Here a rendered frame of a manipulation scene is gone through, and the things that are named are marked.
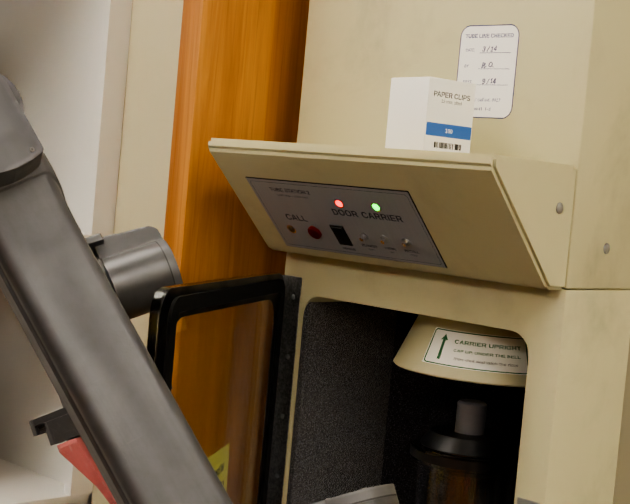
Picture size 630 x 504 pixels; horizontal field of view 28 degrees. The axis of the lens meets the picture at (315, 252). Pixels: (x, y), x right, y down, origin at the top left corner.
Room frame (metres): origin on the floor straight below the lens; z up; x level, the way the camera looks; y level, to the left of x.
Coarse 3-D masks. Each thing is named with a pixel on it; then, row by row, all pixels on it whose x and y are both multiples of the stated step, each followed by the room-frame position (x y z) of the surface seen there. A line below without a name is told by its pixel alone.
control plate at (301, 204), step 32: (256, 192) 1.14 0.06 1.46; (288, 192) 1.11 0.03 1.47; (320, 192) 1.08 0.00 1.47; (352, 192) 1.05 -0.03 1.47; (384, 192) 1.02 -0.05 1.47; (288, 224) 1.15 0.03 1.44; (320, 224) 1.12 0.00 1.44; (352, 224) 1.09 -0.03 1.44; (384, 224) 1.06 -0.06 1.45; (416, 224) 1.03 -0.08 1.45; (384, 256) 1.09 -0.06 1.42; (416, 256) 1.06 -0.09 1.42
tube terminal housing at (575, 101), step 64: (320, 0) 1.21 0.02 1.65; (384, 0) 1.16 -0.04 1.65; (448, 0) 1.11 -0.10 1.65; (512, 0) 1.06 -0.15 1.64; (576, 0) 1.02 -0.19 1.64; (320, 64) 1.21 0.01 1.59; (384, 64) 1.15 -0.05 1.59; (448, 64) 1.10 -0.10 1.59; (576, 64) 1.01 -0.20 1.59; (320, 128) 1.20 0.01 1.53; (384, 128) 1.15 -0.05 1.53; (512, 128) 1.05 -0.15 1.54; (576, 128) 1.01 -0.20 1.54; (576, 192) 1.01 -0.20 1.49; (576, 256) 1.01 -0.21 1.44; (512, 320) 1.04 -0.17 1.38; (576, 320) 1.02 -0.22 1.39; (576, 384) 1.03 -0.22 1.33; (576, 448) 1.03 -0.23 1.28
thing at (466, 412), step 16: (464, 400) 1.18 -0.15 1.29; (480, 400) 1.19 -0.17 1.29; (464, 416) 1.17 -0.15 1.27; (480, 416) 1.17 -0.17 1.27; (432, 432) 1.17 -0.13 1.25; (448, 432) 1.17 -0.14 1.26; (464, 432) 1.17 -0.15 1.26; (480, 432) 1.17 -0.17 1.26; (496, 432) 1.19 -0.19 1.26; (432, 448) 1.15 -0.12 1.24; (448, 448) 1.14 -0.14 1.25; (464, 448) 1.14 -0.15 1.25; (480, 448) 1.14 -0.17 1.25; (496, 448) 1.14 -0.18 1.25; (512, 448) 1.16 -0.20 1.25
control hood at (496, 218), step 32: (224, 160) 1.14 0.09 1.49; (256, 160) 1.11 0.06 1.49; (288, 160) 1.08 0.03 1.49; (320, 160) 1.05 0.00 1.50; (352, 160) 1.02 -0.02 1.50; (384, 160) 1.00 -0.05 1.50; (416, 160) 0.97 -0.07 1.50; (448, 160) 0.95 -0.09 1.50; (480, 160) 0.93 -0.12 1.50; (512, 160) 0.94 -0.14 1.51; (416, 192) 1.00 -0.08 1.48; (448, 192) 0.98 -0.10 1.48; (480, 192) 0.95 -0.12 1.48; (512, 192) 0.94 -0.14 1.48; (544, 192) 0.97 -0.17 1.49; (256, 224) 1.19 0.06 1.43; (448, 224) 1.00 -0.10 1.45; (480, 224) 0.98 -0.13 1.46; (512, 224) 0.96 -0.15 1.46; (544, 224) 0.98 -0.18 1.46; (320, 256) 1.16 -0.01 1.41; (352, 256) 1.13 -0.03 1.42; (448, 256) 1.04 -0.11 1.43; (480, 256) 1.01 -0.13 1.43; (512, 256) 0.98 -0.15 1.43; (544, 256) 0.98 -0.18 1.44; (544, 288) 0.99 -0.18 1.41
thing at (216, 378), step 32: (160, 288) 0.93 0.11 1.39; (192, 320) 0.98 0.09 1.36; (224, 320) 1.05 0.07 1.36; (256, 320) 1.13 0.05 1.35; (192, 352) 0.99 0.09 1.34; (224, 352) 1.06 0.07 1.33; (256, 352) 1.14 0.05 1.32; (192, 384) 0.99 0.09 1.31; (224, 384) 1.07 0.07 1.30; (256, 384) 1.15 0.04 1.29; (192, 416) 1.00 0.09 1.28; (224, 416) 1.07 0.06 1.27; (256, 416) 1.16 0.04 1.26; (224, 448) 1.08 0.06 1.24; (256, 448) 1.17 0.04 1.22; (224, 480) 1.09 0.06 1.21; (256, 480) 1.18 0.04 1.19
